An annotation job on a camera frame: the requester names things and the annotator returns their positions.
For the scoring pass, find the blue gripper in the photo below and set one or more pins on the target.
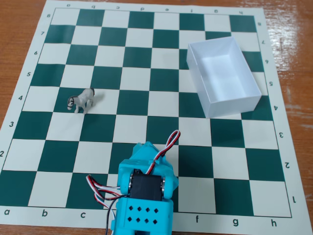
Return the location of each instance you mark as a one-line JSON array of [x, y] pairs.
[[144, 150]]

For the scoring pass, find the white grey toy horse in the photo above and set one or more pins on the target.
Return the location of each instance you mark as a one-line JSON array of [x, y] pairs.
[[83, 99]]

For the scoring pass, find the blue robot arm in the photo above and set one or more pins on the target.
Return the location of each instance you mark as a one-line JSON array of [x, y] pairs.
[[144, 215]]

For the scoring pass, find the white open cardboard box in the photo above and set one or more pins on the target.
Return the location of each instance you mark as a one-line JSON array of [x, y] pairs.
[[227, 73]]

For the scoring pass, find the green white chessboard mat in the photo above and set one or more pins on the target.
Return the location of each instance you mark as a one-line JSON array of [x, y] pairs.
[[161, 115]]

